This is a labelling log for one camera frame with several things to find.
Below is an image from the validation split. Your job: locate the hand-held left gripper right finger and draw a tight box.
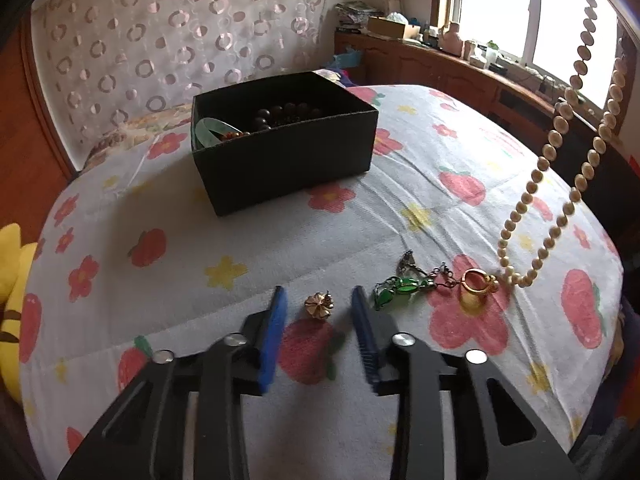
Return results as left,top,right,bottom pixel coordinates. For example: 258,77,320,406
351,286,583,480

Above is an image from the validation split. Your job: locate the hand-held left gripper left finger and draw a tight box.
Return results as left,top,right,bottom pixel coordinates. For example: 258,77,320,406
57,286,290,480

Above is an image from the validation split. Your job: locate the gold flower earring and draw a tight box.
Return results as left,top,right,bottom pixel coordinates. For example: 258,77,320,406
304,291,334,320

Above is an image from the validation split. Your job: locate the green stone chain bracelet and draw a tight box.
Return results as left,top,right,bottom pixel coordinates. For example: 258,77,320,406
373,250,464,312

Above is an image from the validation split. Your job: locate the gold ring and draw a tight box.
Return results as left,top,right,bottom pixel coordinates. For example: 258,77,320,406
459,268,500,309

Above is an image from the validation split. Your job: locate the black jewelry box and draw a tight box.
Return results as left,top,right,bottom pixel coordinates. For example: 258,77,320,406
191,71,378,217

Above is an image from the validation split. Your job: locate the green jade bangle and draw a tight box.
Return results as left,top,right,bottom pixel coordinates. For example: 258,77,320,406
194,117,242,149

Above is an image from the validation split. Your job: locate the dark wooden bead bracelet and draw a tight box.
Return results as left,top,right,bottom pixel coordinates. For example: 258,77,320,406
251,102,327,132

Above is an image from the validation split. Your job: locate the pearl necklace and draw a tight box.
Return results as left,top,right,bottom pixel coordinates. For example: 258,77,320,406
497,0,632,290

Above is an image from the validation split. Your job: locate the floral quilt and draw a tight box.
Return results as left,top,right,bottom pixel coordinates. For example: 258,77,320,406
81,104,197,168

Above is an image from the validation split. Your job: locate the yellow plush toy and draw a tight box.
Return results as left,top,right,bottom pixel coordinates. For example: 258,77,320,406
0,222,39,406

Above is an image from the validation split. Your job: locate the wooden cabinet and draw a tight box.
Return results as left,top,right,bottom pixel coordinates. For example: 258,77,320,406
334,29,640,176

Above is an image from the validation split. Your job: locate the blue bag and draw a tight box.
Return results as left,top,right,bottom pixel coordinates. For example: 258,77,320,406
331,47,364,70

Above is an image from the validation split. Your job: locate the pink jug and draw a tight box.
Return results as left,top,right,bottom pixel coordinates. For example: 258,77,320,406
439,20,467,56

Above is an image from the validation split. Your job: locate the cardboard box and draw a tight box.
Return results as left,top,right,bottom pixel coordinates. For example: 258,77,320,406
367,15,422,41

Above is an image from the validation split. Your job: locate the circle patterned curtain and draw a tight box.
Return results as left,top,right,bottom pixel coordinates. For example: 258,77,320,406
31,0,332,153

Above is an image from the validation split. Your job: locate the pile of papers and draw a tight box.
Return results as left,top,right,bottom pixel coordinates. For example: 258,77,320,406
335,2,387,32

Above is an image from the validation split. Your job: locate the wooden wardrobe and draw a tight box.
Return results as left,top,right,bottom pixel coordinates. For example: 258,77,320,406
0,15,77,241

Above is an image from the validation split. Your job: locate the window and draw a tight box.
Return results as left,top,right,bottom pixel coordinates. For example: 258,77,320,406
439,0,623,108

